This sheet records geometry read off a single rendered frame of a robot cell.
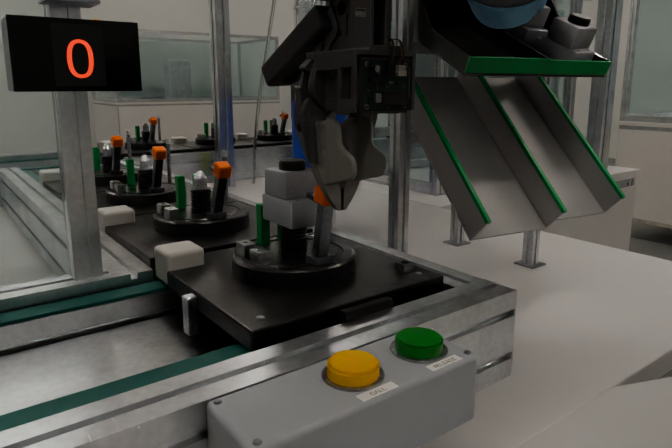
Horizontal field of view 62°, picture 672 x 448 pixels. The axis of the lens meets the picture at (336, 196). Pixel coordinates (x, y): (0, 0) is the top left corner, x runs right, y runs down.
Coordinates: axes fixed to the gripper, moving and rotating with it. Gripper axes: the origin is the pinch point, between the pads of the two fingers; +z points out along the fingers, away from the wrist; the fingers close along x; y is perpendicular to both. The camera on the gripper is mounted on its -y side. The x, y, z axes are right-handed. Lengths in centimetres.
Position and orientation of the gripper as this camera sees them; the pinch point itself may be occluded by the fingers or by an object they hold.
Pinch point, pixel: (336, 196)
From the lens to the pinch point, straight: 55.9
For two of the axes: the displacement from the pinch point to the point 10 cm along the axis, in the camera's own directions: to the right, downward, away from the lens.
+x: 8.0, -1.2, 5.9
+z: 0.0, 9.8, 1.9
